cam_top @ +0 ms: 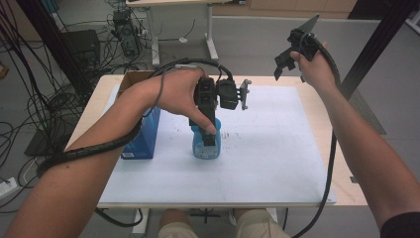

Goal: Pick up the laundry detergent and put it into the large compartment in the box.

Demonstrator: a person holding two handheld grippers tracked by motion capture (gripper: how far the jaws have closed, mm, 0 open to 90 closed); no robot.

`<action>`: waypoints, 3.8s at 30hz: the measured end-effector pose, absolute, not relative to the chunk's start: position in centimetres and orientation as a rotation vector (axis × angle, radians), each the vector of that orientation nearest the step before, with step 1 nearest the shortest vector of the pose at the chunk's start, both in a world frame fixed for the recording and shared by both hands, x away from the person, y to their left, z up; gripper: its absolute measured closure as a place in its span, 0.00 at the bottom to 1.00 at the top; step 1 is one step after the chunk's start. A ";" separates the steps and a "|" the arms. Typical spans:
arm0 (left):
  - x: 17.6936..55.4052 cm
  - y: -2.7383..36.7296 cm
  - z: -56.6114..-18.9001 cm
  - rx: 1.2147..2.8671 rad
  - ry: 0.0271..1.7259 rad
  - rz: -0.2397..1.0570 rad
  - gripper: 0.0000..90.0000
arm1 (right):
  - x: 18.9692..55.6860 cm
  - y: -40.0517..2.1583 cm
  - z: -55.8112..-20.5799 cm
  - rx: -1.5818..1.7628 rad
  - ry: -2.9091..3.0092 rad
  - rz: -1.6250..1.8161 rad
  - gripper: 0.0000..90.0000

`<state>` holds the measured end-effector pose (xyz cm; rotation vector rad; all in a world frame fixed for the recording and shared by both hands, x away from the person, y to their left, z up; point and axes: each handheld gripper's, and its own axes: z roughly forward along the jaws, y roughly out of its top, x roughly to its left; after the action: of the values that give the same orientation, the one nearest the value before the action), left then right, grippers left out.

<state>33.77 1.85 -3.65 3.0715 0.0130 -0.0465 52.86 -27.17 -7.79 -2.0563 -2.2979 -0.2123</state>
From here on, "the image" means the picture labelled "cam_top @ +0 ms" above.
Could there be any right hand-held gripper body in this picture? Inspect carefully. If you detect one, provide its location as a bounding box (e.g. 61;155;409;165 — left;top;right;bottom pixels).
286;13;323;63

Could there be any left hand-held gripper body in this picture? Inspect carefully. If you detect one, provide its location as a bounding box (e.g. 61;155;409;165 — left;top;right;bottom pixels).
193;76;253;124

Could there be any blue bottle with white cap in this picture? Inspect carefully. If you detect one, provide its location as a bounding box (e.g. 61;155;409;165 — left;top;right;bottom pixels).
191;117;223;161

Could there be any blue cardboard box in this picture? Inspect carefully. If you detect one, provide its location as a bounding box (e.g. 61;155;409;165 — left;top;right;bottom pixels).
117;69;162;161

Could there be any person's right hand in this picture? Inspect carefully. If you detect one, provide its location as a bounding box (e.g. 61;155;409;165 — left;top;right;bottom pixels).
290;41;339;95

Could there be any person's left hand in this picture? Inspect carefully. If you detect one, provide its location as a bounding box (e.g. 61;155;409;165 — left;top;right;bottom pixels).
142;67;218;136

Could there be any wooden cabinet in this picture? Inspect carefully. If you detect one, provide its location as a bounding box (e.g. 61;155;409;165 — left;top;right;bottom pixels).
212;0;359;20

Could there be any white table mat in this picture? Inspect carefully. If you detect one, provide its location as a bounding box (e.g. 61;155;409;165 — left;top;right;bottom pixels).
98;82;337;205

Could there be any white desk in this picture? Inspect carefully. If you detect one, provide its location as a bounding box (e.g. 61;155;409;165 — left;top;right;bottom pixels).
125;0;247;67

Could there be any dark floor mat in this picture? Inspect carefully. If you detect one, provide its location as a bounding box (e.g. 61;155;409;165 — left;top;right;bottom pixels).
24;127;80;158
348;88;387;136

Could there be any person's left leg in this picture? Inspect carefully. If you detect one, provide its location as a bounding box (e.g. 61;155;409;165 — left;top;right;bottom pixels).
157;207;200;238

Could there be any person's leg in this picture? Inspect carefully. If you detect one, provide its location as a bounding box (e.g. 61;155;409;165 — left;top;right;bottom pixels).
157;207;200;238
231;207;292;238

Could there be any person's right leg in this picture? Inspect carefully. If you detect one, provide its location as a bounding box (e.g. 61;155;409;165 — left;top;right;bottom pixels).
231;207;292;238

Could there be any black box case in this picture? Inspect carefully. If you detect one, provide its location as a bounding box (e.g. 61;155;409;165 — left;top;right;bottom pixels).
61;29;102;67

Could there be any black shirt sleeve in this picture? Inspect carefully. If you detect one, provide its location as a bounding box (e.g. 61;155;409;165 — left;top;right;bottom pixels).
379;211;420;238

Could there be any white power strip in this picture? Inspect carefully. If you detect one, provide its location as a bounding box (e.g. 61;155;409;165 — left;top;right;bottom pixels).
0;177;20;200

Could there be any thin grey cable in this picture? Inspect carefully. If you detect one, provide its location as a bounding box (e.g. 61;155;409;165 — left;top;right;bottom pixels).
143;63;199;118

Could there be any black frame post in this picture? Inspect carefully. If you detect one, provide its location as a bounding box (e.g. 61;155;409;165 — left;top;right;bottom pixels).
339;0;420;100
16;0;95;98

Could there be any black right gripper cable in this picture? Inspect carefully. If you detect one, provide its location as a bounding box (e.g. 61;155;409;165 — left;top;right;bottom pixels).
290;33;342;238

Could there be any black spiral-wrapped left gripper cable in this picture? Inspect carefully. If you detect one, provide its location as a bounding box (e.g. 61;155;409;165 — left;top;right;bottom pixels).
36;58;235;178

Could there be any thick black cable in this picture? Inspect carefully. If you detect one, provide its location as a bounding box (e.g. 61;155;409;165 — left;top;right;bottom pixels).
94;207;144;229

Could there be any tangle of black cables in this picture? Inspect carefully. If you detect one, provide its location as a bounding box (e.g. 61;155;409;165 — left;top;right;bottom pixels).
0;0;157;212

